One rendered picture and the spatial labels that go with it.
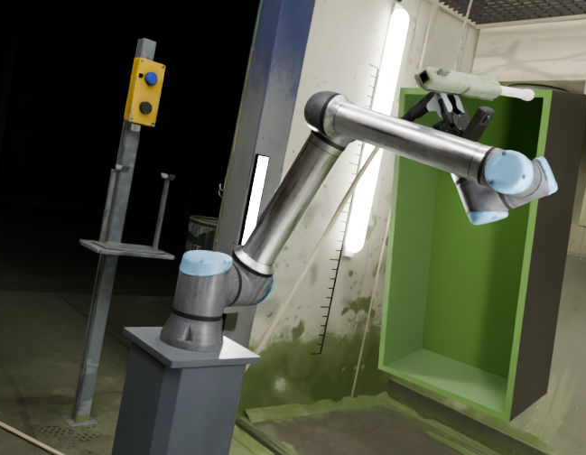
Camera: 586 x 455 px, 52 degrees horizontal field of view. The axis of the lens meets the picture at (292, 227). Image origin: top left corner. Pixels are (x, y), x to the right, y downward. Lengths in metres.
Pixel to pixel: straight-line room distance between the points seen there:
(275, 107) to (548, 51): 1.58
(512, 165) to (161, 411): 1.11
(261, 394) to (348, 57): 1.69
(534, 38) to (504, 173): 2.33
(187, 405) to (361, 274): 1.71
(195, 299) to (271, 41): 1.37
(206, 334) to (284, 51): 1.43
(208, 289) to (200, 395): 0.30
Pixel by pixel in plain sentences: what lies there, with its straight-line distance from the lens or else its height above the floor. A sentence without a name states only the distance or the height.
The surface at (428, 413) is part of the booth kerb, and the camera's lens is 3.54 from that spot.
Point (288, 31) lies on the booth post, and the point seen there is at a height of 1.83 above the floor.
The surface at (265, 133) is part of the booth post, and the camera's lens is 2.68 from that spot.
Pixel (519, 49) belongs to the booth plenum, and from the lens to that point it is 3.67.
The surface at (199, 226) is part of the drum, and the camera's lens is 3.39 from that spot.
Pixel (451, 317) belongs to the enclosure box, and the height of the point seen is 0.72.
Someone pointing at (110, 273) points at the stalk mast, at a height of 0.66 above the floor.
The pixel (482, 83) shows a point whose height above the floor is 1.52.
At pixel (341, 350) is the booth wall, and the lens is 3.30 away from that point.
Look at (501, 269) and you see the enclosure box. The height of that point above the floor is 0.99.
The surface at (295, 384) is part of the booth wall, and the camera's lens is 3.14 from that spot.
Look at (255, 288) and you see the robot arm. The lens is 1.88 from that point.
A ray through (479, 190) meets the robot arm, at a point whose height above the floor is 1.23.
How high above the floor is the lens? 1.14
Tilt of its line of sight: 3 degrees down
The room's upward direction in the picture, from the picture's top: 11 degrees clockwise
